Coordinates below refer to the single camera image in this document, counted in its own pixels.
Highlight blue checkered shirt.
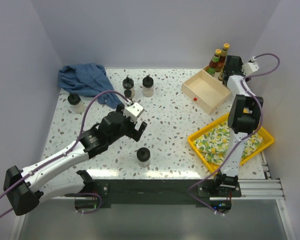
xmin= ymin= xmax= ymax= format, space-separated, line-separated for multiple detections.
xmin=58 ymin=63 xmax=127 ymax=109

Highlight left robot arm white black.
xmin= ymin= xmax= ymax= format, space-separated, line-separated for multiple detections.
xmin=3 ymin=102 xmax=147 ymax=216

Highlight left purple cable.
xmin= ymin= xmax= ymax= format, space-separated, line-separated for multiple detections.
xmin=0 ymin=90 xmax=133 ymax=226

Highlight yellow cap sauce bottle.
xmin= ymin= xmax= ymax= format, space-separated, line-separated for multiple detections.
xmin=206 ymin=49 xmax=222 ymax=76

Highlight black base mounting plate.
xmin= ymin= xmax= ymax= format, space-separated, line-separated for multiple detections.
xmin=74 ymin=179 xmax=242 ymax=214

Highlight beige divided wooden tray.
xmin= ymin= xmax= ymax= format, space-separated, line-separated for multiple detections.
xmin=181 ymin=66 xmax=232 ymax=114

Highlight front centre glass jar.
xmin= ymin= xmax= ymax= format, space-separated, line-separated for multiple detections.
xmin=136 ymin=147 xmax=151 ymax=168

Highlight red cap sauce bottle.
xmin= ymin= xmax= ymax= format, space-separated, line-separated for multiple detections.
xmin=216 ymin=43 xmax=230 ymax=73

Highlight taped lid glass jar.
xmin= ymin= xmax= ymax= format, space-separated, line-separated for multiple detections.
xmin=122 ymin=76 xmax=134 ymax=90

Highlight black cap spice shaker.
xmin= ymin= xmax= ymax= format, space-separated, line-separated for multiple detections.
xmin=124 ymin=89 xmax=133 ymax=101

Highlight back right glass jar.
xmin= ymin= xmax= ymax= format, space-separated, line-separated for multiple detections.
xmin=142 ymin=75 xmax=154 ymax=97

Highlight yellow plastic tray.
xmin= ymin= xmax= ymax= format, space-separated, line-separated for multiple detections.
xmin=188 ymin=114 xmax=275 ymax=172

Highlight lemon print cloth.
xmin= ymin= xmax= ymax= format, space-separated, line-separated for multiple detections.
xmin=193 ymin=121 xmax=263 ymax=166

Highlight far left glass jar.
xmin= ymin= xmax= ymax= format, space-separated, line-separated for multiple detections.
xmin=67 ymin=93 xmax=85 ymax=114

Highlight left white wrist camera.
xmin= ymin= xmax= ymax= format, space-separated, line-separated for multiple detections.
xmin=123 ymin=102 xmax=144 ymax=124

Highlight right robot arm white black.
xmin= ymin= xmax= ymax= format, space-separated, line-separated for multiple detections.
xmin=212 ymin=55 xmax=264 ymax=197

